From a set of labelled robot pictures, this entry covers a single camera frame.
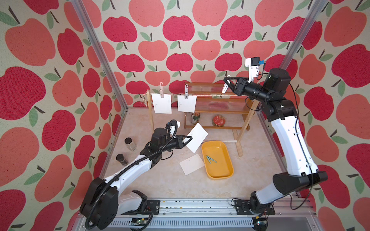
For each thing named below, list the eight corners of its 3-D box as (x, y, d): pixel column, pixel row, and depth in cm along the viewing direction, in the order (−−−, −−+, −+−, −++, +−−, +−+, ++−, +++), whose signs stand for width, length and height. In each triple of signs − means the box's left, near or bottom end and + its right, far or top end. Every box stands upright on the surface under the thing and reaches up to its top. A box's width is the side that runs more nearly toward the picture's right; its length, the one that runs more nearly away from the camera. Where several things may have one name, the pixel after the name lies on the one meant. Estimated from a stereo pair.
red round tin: (213, 126, 111) (214, 123, 108) (212, 118, 116) (212, 115, 113) (225, 126, 111) (226, 123, 108) (223, 118, 116) (224, 115, 113)
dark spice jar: (120, 166, 91) (114, 159, 83) (122, 160, 93) (116, 153, 85) (127, 166, 91) (122, 159, 83) (128, 160, 93) (123, 153, 85)
